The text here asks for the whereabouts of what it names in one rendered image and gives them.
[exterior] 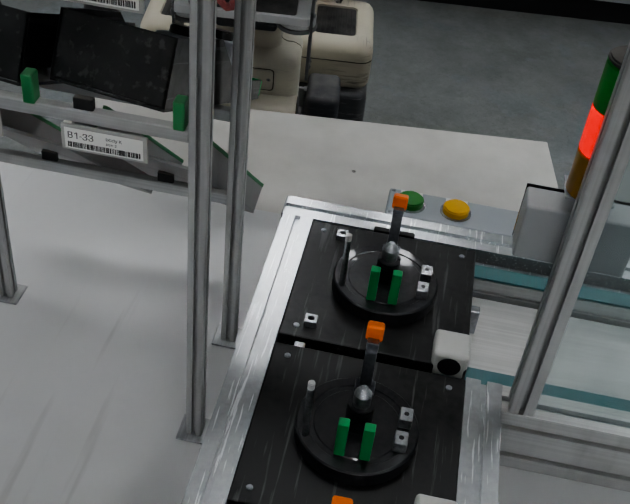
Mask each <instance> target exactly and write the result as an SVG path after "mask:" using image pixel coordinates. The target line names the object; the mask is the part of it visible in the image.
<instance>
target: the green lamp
mask: <svg viewBox="0 0 630 504"><path fill-rule="evenodd" d="M619 71H620V69H619V68H617V67H616V66H614V65H613V64H612V62H611V61H610V60H609V57H608V58H607V61H606V64H605V67H604V70H603V73H602V76H601V79H600V82H599V85H598V88H597V91H596V94H595V97H594V100H593V105H594V107H595V109H596V110H597V111H598V112H599V113H601V114H602V115H605V113H606V110H607V107H608V104H609V101H610V98H611V95H612V92H613V89H614V86H615V83H616V80H617V77H618V74H619Z"/></svg>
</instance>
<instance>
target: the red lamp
mask: <svg viewBox="0 0 630 504"><path fill-rule="evenodd" d="M603 118H604V115H602V114H601V113H599V112H598V111H597V110H596V109H595V107H594V105H593V103H592V106H591V109H590V112H589V115H588V118H587V121H586V124H585V128H584V131H583V134H582V137H581V140H580V143H579V149H580V151H581V152H582V153H583V155H584V156H586V157H587V158H588V159H590V156H591V154H592V151H593V148H594V145H595V142H596V139H597V136H598V133H599V130H600V127H601V124H602V121H603Z"/></svg>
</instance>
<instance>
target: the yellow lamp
mask: <svg viewBox="0 0 630 504"><path fill-rule="evenodd" d="M588 162H589V159H588V158H587V157H586V156H584V155H583V153H582V152H581V151H580V149H579V146H578V149H577V152H576V155H575V158H574V161H573V164H572V167H571V170H570V173H569V176H568V179H567V182H566V190H567V192H568V193H569V194H570V196H572V197H573V198H574V199H576V197H577V194H578V192H579V189H580V186H581V183H582V180H583V177H584V174H585V171H586V168H587V165H588Z"/></svg>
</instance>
